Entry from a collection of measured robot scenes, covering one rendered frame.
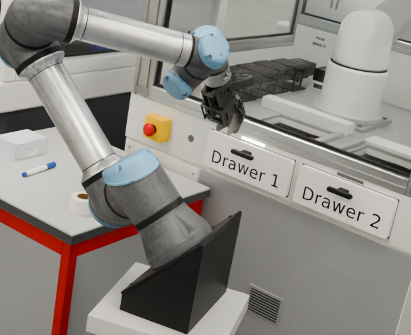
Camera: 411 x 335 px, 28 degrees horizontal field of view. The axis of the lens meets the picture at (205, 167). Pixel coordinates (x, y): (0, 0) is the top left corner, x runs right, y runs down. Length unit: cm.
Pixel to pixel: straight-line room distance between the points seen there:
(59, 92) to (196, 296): 54
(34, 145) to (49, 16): 80
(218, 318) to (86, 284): 52
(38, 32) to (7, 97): 96
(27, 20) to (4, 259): 75
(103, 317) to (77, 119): 44
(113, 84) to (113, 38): 129
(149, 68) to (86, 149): 79
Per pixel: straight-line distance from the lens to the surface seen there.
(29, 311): 227
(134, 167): 169
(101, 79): 304
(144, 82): 261
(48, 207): 219
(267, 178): 237
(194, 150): 252
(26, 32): 181
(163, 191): 170
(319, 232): 234
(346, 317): 238
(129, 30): 182
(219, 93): 214
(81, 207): 215
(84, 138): 185
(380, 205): 222
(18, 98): 278
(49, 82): 187
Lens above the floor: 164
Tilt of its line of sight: 19 degrees down
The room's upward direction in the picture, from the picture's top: 10 degrees clockwise
